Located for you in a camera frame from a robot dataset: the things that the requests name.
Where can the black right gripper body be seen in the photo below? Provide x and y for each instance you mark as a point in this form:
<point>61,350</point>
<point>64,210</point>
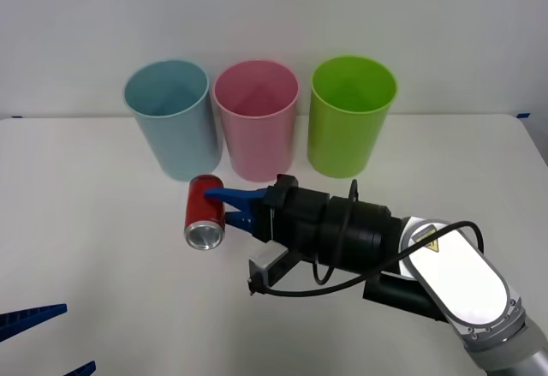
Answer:
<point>295,222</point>

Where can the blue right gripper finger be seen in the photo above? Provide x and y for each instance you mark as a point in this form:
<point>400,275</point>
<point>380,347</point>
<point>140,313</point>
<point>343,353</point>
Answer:
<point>244,220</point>
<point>235,197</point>

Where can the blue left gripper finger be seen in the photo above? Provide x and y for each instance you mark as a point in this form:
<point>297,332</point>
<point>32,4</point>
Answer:
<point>83,371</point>
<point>25,318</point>

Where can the red drink can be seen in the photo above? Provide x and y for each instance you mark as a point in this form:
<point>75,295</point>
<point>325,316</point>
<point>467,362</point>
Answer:
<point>203,213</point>

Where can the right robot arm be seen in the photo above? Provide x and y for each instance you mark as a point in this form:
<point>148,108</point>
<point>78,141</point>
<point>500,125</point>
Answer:
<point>458,282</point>

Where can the pink plastic bin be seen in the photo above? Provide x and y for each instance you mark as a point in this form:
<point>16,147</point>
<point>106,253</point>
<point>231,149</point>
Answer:
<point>261,149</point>

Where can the pale blue plastic bin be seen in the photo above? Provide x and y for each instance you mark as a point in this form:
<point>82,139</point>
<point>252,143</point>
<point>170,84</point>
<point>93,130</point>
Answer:
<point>180,145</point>

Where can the green plastic bin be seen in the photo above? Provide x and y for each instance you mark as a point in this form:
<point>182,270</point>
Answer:
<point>342,145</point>

